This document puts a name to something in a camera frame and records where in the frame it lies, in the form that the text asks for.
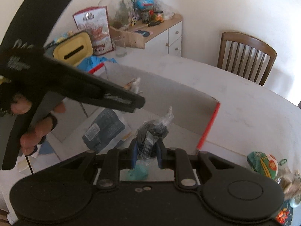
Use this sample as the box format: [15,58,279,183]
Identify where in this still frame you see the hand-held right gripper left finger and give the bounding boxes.
[59,138,139,190]

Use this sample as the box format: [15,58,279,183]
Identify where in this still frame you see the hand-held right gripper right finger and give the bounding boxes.
[156,140,236,190]

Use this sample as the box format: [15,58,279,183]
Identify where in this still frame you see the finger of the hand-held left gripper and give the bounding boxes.
[71,66,146,113]

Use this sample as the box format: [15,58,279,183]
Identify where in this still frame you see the teal figure toy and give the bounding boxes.
[125,163,149,181]

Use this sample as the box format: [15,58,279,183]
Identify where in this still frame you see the plastic-wrapped black item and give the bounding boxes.
[135,106,174,167]

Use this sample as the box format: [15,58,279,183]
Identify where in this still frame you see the white cardboard box red edges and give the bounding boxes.
[49,61,222,161]

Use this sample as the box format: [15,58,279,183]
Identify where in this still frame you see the green and white plush toy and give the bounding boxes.
[247,152,279,177]

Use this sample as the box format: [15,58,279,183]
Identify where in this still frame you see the person's left hand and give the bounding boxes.
[9,97,67,156]

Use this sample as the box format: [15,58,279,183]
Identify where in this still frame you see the small snack packet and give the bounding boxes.
[126,77,141,93]

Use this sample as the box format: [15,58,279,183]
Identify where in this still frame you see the blue denim-print packet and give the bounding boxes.
[82,108,126,154]

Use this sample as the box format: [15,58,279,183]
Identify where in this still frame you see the blue plastic bag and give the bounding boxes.
[79,56,117,72]

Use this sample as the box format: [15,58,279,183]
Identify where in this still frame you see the clear drinking glass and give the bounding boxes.
[114,36,127,57]

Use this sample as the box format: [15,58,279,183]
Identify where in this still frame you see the wooden desk organizer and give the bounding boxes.
[109,25,151,50]

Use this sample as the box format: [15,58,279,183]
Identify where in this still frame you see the red and white printed bag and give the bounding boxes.
[72,5,116,54]

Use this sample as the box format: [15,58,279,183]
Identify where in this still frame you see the white cabinet wooden top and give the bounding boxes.
[127,13,183,57]

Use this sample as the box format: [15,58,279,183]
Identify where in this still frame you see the dark glass jar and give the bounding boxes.
[141,10,151,24]

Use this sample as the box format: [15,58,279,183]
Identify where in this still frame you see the blue globe ball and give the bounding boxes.
[136,0,155,11]

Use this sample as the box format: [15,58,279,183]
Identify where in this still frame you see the crumpled clear plastic bag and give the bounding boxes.
[157,0,176,19]

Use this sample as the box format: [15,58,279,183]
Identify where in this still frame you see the clear bag of small things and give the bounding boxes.
[275,167,297,198]

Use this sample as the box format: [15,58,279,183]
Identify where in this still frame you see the wooden chair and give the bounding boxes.
[217,31,277,86]

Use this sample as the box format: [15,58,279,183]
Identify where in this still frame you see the blue patterned plate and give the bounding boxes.
[274,199,294,225]

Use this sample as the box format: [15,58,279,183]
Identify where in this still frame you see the thin black cable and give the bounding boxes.
[25,154,33,175]

